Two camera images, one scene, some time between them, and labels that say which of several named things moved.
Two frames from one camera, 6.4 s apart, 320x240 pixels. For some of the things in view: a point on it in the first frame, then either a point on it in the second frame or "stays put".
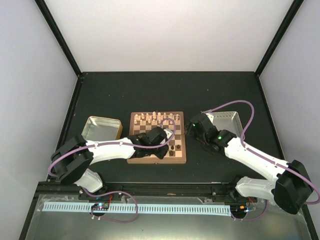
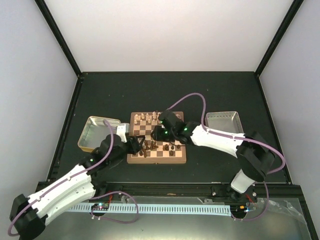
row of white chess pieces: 158,118 stays put
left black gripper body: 160,154 -> 133,148
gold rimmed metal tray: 99,128 stays put
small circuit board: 100,206 stays put
